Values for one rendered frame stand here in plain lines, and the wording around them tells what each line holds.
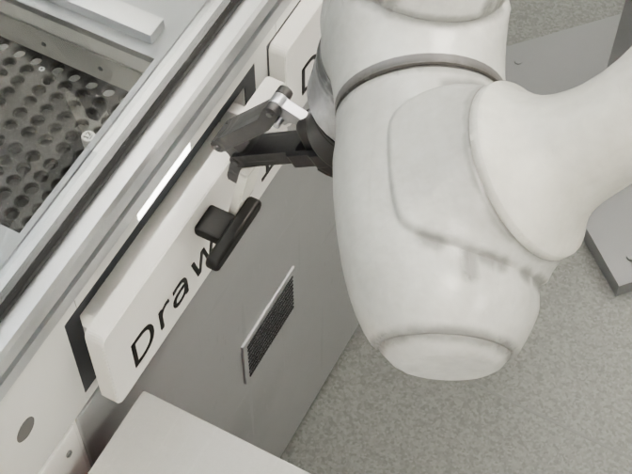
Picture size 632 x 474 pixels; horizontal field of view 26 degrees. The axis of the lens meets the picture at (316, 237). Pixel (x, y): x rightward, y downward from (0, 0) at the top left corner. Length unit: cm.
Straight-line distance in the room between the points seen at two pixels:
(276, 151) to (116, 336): 19
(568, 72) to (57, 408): 144
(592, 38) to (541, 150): 174
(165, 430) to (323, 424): 85
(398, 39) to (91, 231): 34
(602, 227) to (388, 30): 146
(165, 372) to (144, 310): 23
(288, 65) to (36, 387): 37
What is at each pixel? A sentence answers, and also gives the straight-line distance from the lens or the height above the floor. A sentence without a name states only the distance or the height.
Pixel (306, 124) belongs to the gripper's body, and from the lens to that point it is 97.
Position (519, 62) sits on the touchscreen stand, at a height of 4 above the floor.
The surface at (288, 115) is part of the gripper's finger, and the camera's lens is 100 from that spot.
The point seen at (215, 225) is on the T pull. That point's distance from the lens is 111.
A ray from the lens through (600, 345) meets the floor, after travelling 213.
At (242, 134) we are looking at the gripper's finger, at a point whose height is 102.
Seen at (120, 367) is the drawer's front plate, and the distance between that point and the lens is 111.
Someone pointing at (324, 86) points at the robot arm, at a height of 115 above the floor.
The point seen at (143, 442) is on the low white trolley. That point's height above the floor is 76.
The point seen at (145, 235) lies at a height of 84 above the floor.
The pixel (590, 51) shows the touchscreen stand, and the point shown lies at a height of 4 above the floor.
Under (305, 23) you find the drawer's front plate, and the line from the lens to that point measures 122.
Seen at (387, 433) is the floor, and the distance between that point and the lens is 203.
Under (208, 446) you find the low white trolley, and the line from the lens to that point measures 119.
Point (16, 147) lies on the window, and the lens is 92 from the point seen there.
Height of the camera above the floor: 184
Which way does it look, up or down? 57 degrees down
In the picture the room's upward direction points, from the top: straight up
